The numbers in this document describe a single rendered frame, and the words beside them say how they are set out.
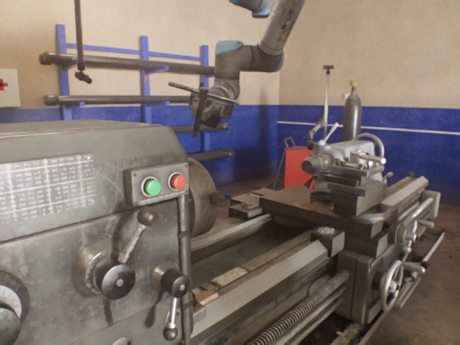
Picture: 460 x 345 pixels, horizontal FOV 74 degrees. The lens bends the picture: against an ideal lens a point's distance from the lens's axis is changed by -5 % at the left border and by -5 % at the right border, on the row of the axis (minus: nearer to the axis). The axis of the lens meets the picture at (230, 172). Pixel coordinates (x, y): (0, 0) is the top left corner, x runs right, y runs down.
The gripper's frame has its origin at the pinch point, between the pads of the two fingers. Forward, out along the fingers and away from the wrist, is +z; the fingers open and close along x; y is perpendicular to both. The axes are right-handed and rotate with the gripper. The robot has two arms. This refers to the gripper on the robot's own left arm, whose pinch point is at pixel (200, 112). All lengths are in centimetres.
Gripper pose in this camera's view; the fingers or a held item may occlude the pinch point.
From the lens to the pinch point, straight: 91.5
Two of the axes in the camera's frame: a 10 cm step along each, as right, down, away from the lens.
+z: -2.3, 4.2, -8.8
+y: 2.2, -8.6, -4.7
